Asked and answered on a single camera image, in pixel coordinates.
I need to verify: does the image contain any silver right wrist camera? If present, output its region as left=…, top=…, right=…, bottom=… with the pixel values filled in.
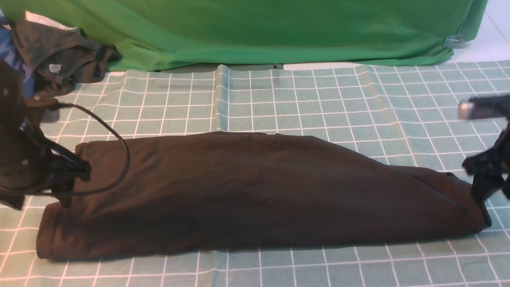
left=458, top=95, right=510, bottom=121

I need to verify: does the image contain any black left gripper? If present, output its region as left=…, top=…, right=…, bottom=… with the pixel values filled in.
left=0, top=60, right=91, bottom=210

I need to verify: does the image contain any green backdrop cloth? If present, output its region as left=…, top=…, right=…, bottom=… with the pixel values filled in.
left=1, top=0, right=488, bottom=71

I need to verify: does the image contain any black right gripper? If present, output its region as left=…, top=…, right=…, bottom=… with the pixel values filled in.
left=462, top=122, right=510, bottom=203

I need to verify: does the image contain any dark gray long-sleeve top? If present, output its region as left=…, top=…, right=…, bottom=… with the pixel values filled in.
left=36, top=132, right=492, bottom=260

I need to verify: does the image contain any crumpled dark gray garment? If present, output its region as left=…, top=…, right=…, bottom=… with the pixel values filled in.
left=12, top=20, right=121, bottom=98

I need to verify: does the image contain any metal binder clip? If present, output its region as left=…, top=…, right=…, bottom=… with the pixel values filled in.
left=443, top=34, right=465, bottom=50

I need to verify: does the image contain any blue garment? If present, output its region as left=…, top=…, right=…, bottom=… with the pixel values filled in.
left=0, top=15, right=35, bottom=98

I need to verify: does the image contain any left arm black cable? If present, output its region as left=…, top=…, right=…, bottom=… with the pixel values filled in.
left=0, top=103, right=131, bottom=198

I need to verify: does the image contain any green checkered tablecloth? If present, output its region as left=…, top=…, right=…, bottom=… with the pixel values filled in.
left=0, top=60, right=510, bottom=287

